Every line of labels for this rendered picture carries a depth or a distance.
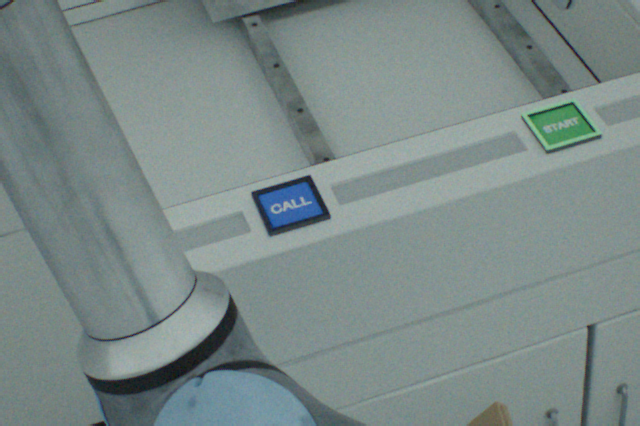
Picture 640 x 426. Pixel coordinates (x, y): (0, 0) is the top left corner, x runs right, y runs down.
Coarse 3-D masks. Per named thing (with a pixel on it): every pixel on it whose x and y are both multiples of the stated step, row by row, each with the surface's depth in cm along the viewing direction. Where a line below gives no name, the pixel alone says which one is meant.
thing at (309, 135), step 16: (240, 16) 160; (256, 16) 159; (256, 32) 157; (256, 48) 155; (272, 48) 154; (272, 64) 152; (272, 80) 151; (288, 80) 150; (288, 96) 148; (288, 112) 147; (304, 112) 145; (304, 128) 143; (304, 144) 143; (320, 144) 141; (320, 160) 139
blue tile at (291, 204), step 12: (276, 192) 119; (288, 192) 119; (300, 192) 119; (312, 192) 119; (264, 204) 118; (276, 204) 118; (288, 204) 118; (300, 204) 118; (312, 204) 118; (276, 216) 117; (288, 216) 117; (300, 216) 117
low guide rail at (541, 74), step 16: (480, 0) 159; (496, 0) 158; (496, 16) 155; (512, 16) 155; (496, 32) 157; (512, 32) 153; (512, 48) 153; (528, 48) 150; (528, 64) 149; (544, 64) 148; (528, 80) 151; (544, 80) 146; (560, 80) 146; (544, 96) 148
